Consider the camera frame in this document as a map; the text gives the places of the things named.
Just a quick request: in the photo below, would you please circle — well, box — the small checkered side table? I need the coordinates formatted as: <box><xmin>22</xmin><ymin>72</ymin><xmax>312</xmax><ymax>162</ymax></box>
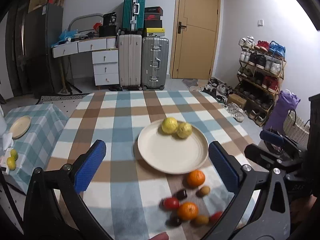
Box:
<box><xmin>4</xmin><ymin>104</ymin><xmax>68</xmax><ymax>193</ymax></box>

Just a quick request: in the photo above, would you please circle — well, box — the smooth yellow-green guava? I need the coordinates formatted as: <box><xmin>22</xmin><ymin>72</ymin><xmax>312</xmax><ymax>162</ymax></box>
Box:
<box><xmin>161</xmin><ymin>117</ymin><xmax>178</xmax><ymax>134</ymax></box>

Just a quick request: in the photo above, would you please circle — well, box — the wrinkled yellow guava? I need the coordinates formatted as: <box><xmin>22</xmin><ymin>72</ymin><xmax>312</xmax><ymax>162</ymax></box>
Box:
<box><xmin>176</xmin><ymin>122</ymin><xmax>193</xmax><ymax>139</ymax></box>

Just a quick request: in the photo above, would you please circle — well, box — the woven basket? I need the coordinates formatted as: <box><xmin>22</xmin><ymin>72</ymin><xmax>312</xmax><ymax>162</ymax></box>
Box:
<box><xmin>283</xmin><ymin>109</ymin><xmax>310</xmax><ymax>147</ymax></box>

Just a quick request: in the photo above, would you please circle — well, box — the checkered tablecloth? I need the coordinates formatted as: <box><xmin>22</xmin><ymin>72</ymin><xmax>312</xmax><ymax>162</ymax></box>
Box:
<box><xmin>47</xmin><ymin>91</ymin><xmax>252</xmax><ymax>239</ymax></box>

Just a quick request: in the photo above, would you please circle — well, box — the dark cherry lower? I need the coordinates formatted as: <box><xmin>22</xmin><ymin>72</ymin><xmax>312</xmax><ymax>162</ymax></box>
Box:
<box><xmin>169</xmin><ymin>216</ymin><xmax>182</xmax><ymax>227</ymax></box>

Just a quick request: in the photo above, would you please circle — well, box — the beige suitcase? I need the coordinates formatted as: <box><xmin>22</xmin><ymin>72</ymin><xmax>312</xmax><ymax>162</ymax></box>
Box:
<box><xmin>118</xmin><ymin>34</ymin><xmax>142</xmax><ymax>88</ymax></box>

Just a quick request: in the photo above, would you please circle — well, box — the small cream plate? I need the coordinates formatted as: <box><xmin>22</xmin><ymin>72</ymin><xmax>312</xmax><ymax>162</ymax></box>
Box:
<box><xmin>9</xmin><ymin>115</ymin><xmax>31</xmax><ymax>139</ymax></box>

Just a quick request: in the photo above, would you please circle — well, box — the wooden shoe rack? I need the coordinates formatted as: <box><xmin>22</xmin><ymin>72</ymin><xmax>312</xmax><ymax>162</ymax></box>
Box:
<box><xmin>235</xmin><ymin>45</ymin><xmax>287</xmax><ymax>127</ymax></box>

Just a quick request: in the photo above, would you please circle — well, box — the dark cherry upper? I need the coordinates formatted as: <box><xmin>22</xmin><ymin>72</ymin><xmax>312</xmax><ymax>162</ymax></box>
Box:
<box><xmin>175</xmin><ymin>189</ymin><xmax>188</xmax><ymax>201</ymax></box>

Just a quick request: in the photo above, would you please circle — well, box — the wooden door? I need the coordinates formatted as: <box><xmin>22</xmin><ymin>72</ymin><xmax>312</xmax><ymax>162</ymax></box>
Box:
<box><xmin>170</xmin><ymin>0</ymin><xmax>221</xmax><ymax>79</ymax></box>

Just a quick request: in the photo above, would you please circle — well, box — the purple bag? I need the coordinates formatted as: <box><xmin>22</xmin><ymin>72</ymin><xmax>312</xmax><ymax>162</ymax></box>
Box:
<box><xmin>263</xmin><ymin>89</ymin><xmax>300</xmax><ymax>134</ymax></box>

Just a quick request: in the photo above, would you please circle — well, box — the white drawer desk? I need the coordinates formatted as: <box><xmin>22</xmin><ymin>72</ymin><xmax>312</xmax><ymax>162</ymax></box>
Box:
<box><xmin>53</xmin><ymin>36</ymin><xmax>119</xmax><ymax>86</ymax></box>

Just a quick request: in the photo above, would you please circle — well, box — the brown longan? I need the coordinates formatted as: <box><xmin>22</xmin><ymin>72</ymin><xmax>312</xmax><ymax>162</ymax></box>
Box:
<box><xmin>199</xmin><ymin>186</ymin><xmax>210</xmax><ymax>197</ymax></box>
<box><xmin>191</xmin><ymin>215</ymin><xmax>209</xmax><ymax>227</ymax></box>

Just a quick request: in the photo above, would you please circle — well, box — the dark refrigerator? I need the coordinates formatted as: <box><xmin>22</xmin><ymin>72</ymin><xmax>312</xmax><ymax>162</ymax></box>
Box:
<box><xmin>23</xmin><ymin>3</ymin><xmax>63</xmax><ymax>96</ymax></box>

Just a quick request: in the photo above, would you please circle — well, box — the dark cherry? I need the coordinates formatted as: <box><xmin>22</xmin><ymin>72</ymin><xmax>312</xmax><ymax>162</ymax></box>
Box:
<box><xmin>175</xmin><ymin>189</ymin><xmax>188</xmax><ymax>201</ymax></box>
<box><xmin>169</xmin><ymin>216</ymin><xmax>182</xmax><ymax>227</ymax></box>

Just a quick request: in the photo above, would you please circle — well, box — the orange tangerine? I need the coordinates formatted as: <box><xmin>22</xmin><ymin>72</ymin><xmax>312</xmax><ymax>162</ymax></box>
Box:
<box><xmin>177</xmin><ymin>202</ymin><xmax>199</xmax><ymax>221</ymax></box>
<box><xmin>186</xmin><ymin>170</ymin><xmax>206</xmax><ymax>188</ymax></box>

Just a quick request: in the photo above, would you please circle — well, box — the person's left hand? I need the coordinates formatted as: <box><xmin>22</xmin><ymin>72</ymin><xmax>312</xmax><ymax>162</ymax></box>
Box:
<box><xmin>149</xmin><ymin>232</ymin><xmax>169</xmax><ymax>240</ymax></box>

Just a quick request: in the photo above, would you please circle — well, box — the teal suitcase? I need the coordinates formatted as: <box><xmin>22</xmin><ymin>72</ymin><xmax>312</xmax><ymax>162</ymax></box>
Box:
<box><xmin>122</xmin><ymin>0</ymin><xmax>145</xmax><ymax>32</ymax></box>

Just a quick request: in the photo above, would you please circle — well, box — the brown longan upper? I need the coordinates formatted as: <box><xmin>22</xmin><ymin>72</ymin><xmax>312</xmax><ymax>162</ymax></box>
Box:
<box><xmin>199</xmin><ymin>186</ymin><xmax>210</xmax><ymax>197</ymax></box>

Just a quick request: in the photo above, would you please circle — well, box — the brown cardboard box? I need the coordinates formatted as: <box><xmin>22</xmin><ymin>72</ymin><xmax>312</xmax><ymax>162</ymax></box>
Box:
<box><xmin>227</xmin><ymin>93</ymin><xmax>247</xmax><ymax>109</ymax></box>

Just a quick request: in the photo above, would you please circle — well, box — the large cream plate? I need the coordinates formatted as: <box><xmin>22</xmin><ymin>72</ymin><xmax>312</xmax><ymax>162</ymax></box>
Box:
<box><xmin>137</xmin><ymin>120</ymin><xmax>208</xmax><ymax>174</ymax></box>

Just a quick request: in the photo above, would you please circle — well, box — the red tomato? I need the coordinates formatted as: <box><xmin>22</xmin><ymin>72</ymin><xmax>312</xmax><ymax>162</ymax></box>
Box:
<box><xmin>162</xmin><ymin>197</ymin><xmax>180</xmax><ymax>210</ymax></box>
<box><xmin>209</xmin><ymin>211</ymin><xmax>223</xmax><ymax>224</ymax></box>

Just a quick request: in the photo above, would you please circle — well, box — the red tomato lower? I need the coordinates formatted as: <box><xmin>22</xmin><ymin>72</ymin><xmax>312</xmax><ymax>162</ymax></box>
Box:
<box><xmin>209</xmin><ymin>211</ymin><xmax>223</xmax><ymax>224</ymax></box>

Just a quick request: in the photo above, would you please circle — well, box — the grey silver suitcase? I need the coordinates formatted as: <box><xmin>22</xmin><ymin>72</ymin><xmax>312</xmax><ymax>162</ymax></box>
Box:
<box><xmin>141</xmin><ymin>36</ymin><xmax>169</xmax><ymax>90</ymax></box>

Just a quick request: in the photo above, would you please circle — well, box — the brown longan lower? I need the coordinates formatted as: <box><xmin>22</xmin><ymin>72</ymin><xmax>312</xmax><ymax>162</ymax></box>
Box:
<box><xmin>191</xmin><ymin>215</ymin><xmax>209</xmax><ymax>227</ymax></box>

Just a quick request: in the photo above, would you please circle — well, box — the red tomato upper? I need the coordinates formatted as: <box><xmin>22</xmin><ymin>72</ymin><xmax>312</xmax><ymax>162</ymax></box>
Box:
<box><xmin>162</xmin><ymin>197</ymin><xmax>180</xmax><ymax>210</ymax></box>

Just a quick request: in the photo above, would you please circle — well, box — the stack of shoe boxes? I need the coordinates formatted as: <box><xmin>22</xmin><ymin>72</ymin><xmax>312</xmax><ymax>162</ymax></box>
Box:
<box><xmin>143</xmin><ymin>6</ymin><xmax>165</xmax><ymax>37</ymax></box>

